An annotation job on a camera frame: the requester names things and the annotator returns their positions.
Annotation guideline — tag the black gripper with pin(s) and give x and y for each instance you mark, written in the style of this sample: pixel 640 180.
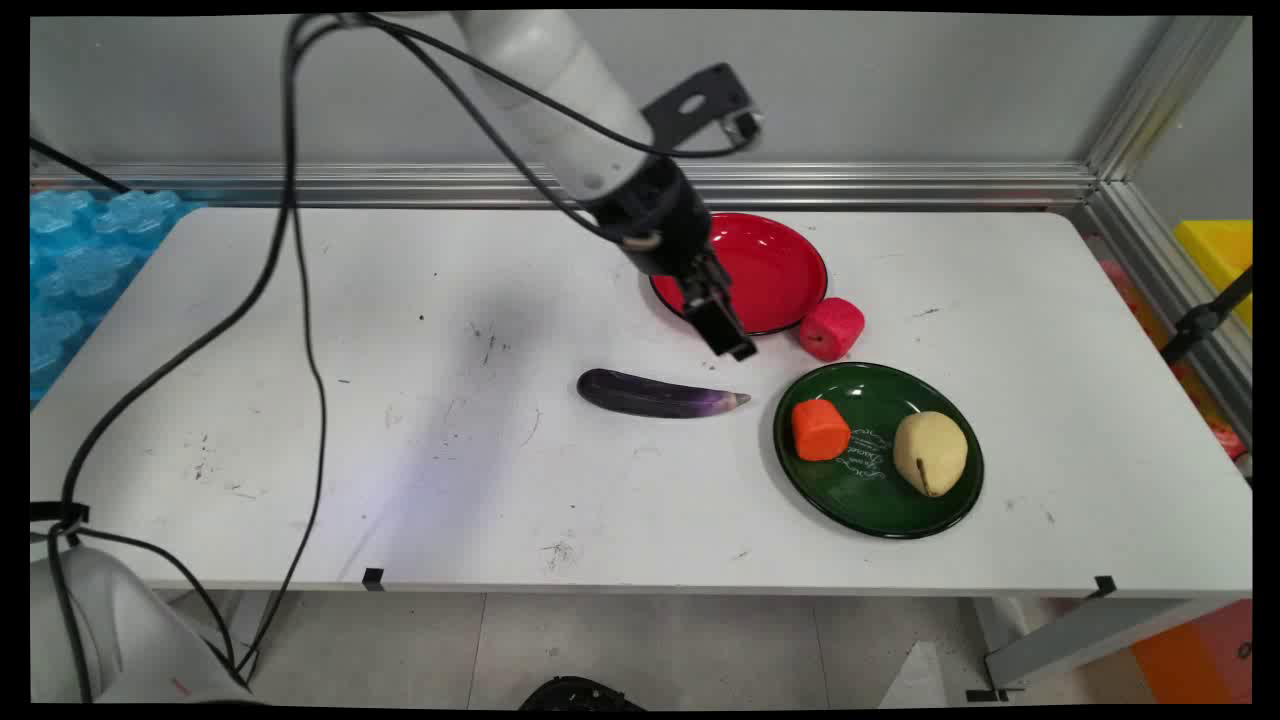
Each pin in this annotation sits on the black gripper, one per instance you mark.
pixel 660 225

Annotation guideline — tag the black tape marker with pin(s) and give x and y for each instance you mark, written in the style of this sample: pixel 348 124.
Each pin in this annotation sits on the black tape marker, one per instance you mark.
pixel 1104 586
pixel 373 578

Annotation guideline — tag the upright aluminium frame post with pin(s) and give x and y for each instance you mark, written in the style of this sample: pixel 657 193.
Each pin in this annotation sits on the upright aluminium frame post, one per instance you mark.
pixel 1165 95

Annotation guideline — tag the yellow plastic box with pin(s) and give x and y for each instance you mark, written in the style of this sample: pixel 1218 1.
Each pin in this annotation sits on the yellow plastic box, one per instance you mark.
pixel 1220 255

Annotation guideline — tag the red toy apple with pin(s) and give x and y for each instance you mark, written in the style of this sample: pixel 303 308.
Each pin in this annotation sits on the red toy apple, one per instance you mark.
pixel 830 328

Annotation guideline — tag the orange toy carrot piece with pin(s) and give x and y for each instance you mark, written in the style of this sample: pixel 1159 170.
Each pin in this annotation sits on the orange toy carrot piece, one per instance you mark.
pixel 820 432

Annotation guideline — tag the beige toy pear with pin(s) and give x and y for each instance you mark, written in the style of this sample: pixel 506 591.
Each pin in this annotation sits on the beige toy pear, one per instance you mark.
pixel 932 450

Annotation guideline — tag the black round floor object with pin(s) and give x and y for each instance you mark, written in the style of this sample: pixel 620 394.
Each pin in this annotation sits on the black round floor object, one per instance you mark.
pixel 580 695

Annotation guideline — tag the blue foam mat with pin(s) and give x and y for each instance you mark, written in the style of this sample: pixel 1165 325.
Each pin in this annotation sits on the blue foam mat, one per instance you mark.
pixel 85 270

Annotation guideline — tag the horizontal aluminium frame rail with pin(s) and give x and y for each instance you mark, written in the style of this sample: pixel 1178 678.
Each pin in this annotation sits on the horizontal aluminium frame rail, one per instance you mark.
pixel 900 185

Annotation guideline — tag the red round plate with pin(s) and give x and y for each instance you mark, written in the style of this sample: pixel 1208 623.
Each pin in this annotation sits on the red round plate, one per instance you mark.
pixel 775 265

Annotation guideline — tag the grey table leg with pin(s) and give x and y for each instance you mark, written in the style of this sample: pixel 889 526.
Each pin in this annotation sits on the grey table leg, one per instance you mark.
pixel 1090 635

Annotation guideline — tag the purple toy eggplant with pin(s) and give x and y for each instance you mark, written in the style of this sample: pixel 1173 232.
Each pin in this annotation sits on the purple toy eggplant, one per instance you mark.
pixel 650 395

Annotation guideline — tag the orange box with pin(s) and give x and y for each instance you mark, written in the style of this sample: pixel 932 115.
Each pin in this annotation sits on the orange box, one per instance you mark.
pixel 1200 655

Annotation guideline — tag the slanted aluminium frame rail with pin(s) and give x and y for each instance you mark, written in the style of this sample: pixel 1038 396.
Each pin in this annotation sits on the slanted aluminium frame rail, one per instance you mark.
pixel 1175 285

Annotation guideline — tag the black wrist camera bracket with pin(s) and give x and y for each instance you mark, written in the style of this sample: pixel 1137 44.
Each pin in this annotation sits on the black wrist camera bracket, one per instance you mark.
pixel 700 100

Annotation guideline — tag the green round plate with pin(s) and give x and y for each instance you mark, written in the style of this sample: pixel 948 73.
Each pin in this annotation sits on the green round plate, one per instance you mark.
pixel 880 500

